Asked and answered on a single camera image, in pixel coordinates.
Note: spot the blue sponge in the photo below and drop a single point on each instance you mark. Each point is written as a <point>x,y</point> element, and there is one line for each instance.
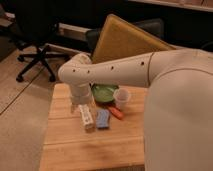
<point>102,119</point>

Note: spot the black office chair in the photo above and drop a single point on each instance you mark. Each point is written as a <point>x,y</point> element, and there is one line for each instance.
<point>37,26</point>

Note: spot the clear plastic cup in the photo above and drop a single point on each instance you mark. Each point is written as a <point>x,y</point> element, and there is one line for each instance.
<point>121,97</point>

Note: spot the orange marker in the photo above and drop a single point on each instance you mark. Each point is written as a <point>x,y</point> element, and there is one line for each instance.
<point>118,114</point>

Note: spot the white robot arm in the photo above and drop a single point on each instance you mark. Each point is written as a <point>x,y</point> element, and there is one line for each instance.
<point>178,111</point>

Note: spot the yellow cushion board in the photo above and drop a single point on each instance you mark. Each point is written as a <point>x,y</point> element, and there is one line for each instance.
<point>119,39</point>

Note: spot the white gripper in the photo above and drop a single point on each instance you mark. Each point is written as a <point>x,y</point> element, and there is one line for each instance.
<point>80,95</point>

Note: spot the green ceramic bowl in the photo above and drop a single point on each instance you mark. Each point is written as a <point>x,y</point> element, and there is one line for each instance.
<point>103,93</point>

